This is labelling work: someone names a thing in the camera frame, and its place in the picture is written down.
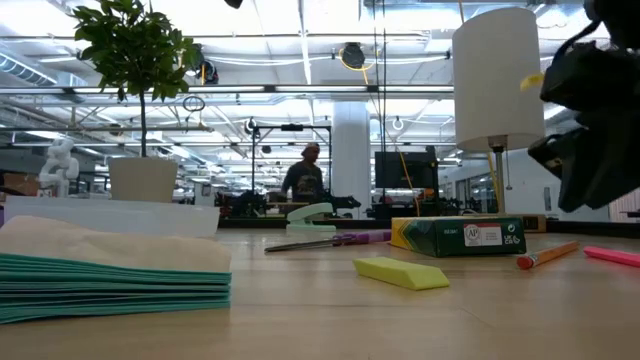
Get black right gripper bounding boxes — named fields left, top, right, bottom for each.
left=527, top=107, right=640, bottom=214

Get pink highlighter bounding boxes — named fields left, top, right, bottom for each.
left=583, top=245, right=640, bottom=269

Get orange pencil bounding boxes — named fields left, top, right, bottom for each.
left=516, top=240, right=581, bottom=271

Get green yellow crayon box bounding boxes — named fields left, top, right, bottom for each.
left=389, top=215, right=527, bottom=259

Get yellow eraser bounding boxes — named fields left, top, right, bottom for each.
left=352, top=256, right=451, bottom=292

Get purple handled scissors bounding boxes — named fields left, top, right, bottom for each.
left=263, top=228, right=394, bottom=254

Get yellow tape tag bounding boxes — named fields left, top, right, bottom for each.
left=519, top=72, right=545, bottom=93

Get white lamp with wooden base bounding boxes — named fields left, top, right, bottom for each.
left=452, top=5, right=547, bottom=234

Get black monitor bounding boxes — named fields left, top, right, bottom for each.
left=374, top=145, right=440, bottom=191

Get mint green stapler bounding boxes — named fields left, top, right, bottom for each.
left=285, top=202, right=337, bottom=234

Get person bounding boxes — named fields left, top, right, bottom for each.
left=280, top=142, right=326, bottom=204

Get green plant in white pot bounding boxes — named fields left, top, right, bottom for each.
left=71, top=0, right=201, bottom=204

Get clear plastic pencil box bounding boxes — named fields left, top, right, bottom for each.
left=2, top=195, right=221, bottom=239

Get white robot figure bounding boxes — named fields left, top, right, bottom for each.
left=38, top=137, right=80, bottom=199

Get brown cardboard box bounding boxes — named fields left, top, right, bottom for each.
left=0, top=172, right=40, bottom=197

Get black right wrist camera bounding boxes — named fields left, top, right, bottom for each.
left=539, top=22, right=640, bottom=115

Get black ceiling cable reel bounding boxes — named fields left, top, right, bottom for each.
left=341, top=42, right=367, bottom=70

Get black distant rig frame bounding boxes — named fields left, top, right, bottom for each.
left=249, top=123, right=334, bottom=201

